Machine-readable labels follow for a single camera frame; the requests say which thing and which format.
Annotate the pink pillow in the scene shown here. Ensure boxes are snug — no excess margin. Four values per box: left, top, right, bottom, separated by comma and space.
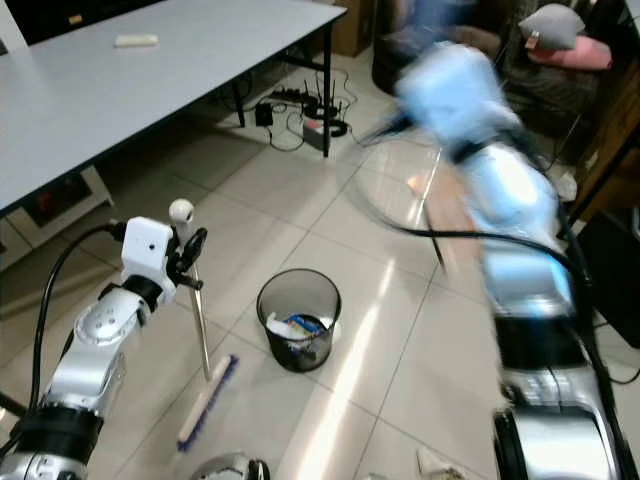
528, 38, 613, 72

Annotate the white crumpled paper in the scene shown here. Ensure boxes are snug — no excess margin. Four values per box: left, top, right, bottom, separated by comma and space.
265, 312, 301, 346

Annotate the small white oblong object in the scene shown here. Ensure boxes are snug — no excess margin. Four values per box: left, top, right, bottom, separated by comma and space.
113, 33, 160, 49

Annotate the black router with antennas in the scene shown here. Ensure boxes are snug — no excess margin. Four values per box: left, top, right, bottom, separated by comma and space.
292, 82, 351, 123

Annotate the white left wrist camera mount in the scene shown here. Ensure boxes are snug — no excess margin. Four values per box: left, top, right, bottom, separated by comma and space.
120, 215, 182, 288

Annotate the low white shelf unit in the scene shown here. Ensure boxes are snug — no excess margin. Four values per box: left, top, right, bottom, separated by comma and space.
0, 164, 117, 248

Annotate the brown cardboard box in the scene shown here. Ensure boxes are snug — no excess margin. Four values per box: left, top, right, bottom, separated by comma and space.
334, 0, 377, 58

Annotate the grey pillow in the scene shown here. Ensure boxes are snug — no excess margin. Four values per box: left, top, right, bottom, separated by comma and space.
519, 3, 587, 47

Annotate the blue wrapper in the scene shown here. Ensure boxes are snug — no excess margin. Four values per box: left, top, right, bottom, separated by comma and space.
290, 314, 329, 338

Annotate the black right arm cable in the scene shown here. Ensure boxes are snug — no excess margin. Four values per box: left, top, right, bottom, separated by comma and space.
355, 140, 631, 431

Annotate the grey table with black legs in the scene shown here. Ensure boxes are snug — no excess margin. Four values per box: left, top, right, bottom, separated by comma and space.
0, 0, 348, 213

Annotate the black mesh waste bin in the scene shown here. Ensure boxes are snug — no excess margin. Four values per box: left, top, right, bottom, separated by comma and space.
256, 267, 343, 374

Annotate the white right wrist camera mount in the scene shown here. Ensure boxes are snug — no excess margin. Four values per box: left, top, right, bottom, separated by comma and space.
393, 42, 503, 146

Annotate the black box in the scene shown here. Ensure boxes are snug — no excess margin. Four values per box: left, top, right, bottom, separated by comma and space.
573, 208, 640, 333

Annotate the brown wooden cabinet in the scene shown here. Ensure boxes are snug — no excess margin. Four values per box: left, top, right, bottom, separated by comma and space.
558, 75, 640, 226

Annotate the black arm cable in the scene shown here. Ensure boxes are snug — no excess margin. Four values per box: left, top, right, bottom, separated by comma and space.
355, 140, 631, 431
0, 222, 129, 461

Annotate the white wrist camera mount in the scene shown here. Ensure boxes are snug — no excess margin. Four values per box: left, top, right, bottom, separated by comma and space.
120, 215, 182, 288
393, 42, 503, 146

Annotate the black slanted metal leg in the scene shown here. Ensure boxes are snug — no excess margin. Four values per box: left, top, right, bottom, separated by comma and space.
0, 394, 28, 418

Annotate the broom with purple bristles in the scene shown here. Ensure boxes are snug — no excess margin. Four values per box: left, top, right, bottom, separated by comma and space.
175, 199, 242, 453

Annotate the power strip with red switch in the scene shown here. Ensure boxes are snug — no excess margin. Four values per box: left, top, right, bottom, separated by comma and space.
301, 120, 331, 153

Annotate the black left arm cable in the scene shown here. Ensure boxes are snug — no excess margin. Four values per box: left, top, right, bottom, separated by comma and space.
0, 222, 129, 461

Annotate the dark brown armchair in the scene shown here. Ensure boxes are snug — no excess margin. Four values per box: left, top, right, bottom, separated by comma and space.
370, 0, 436, 98

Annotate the grey robot foot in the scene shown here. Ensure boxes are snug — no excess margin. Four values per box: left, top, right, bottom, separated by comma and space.
192, 453, 272, 480

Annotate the tan paper scrap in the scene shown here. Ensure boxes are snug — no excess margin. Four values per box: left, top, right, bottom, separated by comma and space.
418, 447, 473, 480

